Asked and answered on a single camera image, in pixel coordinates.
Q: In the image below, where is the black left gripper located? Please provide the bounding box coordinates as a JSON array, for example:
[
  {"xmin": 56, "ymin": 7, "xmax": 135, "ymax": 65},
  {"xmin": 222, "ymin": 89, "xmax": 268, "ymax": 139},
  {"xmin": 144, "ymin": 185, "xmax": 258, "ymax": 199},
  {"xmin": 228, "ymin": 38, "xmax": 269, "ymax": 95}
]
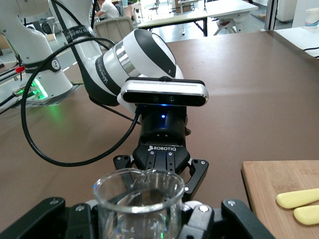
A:
[{"xmin": 113, "ymin": 106, "xmax": 209, "ymax": 201}]

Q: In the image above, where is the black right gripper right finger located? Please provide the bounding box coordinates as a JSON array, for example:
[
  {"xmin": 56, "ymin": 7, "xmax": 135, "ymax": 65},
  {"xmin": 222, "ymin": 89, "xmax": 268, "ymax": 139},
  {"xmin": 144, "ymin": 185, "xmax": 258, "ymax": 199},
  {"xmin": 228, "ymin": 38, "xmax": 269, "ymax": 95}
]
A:
[{"xmin": 178, "ymin": 199, "xmax": 275, "ymax": 239}]

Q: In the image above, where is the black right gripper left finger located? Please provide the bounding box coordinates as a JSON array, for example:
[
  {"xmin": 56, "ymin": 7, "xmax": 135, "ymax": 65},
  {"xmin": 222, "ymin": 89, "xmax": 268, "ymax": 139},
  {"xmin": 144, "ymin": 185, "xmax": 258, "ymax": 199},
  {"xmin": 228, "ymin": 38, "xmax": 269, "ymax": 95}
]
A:
[{"xmin": 0, "ymin": 198, "xmax": 100, "ymax": 239}]

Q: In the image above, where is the clear glass beaker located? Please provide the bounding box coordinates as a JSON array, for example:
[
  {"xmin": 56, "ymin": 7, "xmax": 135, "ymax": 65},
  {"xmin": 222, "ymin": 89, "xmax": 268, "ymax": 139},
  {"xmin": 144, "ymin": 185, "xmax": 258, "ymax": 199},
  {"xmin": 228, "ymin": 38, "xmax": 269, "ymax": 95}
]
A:
[{"xmin": 93, "ymin": 168, "xmax": 185, "ymax": 239}]

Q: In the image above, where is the white paper cup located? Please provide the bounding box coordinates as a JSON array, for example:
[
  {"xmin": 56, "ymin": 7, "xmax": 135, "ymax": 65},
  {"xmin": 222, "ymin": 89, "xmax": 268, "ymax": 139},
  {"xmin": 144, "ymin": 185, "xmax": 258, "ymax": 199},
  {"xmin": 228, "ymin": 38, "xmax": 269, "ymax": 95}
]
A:
[{"xmin": 305, "ymin": 7, "xmax": 319, "ymax": 28}]

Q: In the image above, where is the bamboo cutting board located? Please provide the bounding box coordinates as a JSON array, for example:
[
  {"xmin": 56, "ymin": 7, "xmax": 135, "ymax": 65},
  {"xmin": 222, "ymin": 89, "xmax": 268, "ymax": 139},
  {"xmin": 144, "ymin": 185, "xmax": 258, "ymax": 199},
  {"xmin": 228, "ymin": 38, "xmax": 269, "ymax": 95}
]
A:
[{"xmin": 240, "ymin": 160, "xmax": 319, "ymax": 239}]

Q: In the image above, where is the yellow plastic knife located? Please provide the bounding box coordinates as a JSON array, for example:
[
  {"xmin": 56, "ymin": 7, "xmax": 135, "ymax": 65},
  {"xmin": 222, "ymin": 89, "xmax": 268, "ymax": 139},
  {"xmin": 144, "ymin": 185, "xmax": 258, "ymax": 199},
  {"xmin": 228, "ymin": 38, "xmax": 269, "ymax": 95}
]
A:
[{"xmin": 276, "ymin": 188, "xmax": 319, "ymax": 209}]

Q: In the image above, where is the yellow plastic fork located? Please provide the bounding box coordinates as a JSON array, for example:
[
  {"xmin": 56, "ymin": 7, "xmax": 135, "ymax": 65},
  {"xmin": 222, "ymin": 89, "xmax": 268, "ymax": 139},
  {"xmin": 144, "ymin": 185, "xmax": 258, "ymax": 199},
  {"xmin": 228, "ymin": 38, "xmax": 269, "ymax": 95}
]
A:
[{"xmin": 293, "ymin": 204, "xmax": 319, "ymax": 226}]

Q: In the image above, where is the brown table cover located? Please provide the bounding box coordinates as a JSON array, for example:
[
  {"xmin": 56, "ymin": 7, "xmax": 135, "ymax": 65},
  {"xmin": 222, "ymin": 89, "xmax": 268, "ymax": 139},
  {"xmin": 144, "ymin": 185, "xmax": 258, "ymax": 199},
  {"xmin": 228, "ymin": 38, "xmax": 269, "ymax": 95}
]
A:
[{"xmin": 0, "ymin": 31, "xmax": 319, "ymax": 239}]

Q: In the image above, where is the grey office chair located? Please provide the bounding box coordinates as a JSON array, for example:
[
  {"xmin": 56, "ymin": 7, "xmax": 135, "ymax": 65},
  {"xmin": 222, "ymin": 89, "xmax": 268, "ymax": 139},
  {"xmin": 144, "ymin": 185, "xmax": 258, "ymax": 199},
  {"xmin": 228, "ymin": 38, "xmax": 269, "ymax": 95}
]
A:
[{"xmin": 94, "ymin": 16, "xmax": 134, "ymax": 42}]

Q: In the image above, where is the person in white shirt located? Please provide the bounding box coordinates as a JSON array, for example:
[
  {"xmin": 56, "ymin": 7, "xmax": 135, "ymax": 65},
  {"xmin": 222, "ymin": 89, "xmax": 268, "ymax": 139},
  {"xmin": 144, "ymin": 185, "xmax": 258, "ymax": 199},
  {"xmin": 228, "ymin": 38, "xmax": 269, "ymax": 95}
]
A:
[{"xmin": 96, "ymin": 0, "xmax": 120, "ymax": 19}]

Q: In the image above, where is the white office table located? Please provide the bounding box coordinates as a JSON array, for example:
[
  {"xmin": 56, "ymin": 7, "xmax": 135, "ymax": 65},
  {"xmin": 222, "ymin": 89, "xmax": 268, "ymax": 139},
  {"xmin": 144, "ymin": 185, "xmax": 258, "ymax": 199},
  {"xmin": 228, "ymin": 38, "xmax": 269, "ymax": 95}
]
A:
[{"xmin": 137, "ymin": 0, "xmax": 259, "ymax": 37}]

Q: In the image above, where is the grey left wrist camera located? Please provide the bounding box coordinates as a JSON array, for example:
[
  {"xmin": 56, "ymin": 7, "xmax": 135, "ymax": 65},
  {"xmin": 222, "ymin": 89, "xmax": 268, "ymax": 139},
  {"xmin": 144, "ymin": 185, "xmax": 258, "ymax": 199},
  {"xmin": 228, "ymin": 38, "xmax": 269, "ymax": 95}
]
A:
[{"xmin": 120, "ymin": 76, "xmax": 209, "ymax": 108}]

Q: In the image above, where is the black left wrist camera cable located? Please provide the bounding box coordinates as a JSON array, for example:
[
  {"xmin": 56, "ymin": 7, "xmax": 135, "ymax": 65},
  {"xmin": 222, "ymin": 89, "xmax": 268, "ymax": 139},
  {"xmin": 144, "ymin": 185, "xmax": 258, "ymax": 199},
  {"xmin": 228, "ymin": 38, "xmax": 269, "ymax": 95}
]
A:
[{"xmin": 20, "ymin": 37, "xmax": 143, "ymax": 167}]

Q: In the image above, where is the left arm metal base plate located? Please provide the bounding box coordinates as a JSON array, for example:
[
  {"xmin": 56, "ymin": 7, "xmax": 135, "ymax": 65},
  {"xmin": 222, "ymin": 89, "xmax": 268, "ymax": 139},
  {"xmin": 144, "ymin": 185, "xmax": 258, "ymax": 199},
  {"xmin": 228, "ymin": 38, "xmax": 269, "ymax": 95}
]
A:
[{"xmin": 23, "ymin": 82, "xmax": 82, "ymax": 106}]

